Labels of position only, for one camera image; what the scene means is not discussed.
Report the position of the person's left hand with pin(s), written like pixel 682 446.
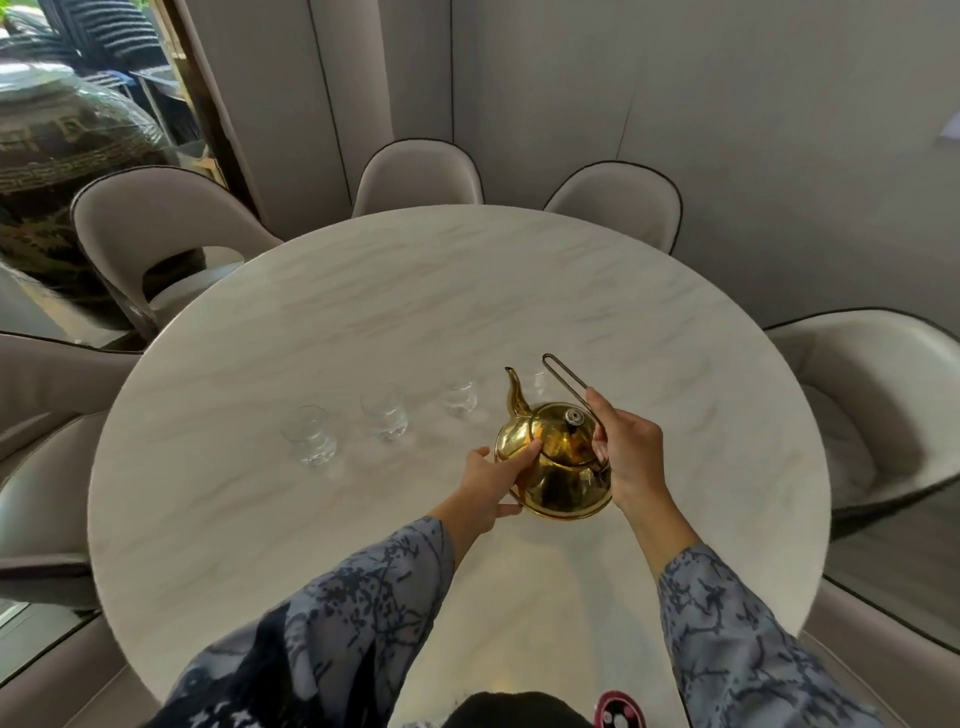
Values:
pixel 484 487

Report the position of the person's right hand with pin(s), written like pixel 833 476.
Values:
pixel 634 457

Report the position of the person's right thumb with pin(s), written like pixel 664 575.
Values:
pixel 600 452

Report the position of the person's left thumb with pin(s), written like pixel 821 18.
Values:
pixel 521 456

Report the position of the gold metal teapot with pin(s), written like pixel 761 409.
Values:
pixel 559 465

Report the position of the person's left forearm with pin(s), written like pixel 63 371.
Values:
pixel 322 630

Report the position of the person's right forearm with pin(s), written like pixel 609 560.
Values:
pixel 720 622

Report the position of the clear drinking glass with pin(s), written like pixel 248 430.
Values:
pixel 385 414
pixel 535 384
pixel 459 397
pixel 309 436

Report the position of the beige upholstered dining chair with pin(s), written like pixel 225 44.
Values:
pixel 416 176
pixel 67 682
pixel 619 206
pixel 870 405
pixel 45 465
pixel 172 225
pixel 892 660

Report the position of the pink round badge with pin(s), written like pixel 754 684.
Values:
pixel 619 711

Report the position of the large dark patterned jar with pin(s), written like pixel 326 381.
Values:
pixel 52 172

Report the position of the stack of dark chairs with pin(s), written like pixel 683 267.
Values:
pixel 112 45

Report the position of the gold metal frame strip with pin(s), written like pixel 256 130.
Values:
pixel 199 105

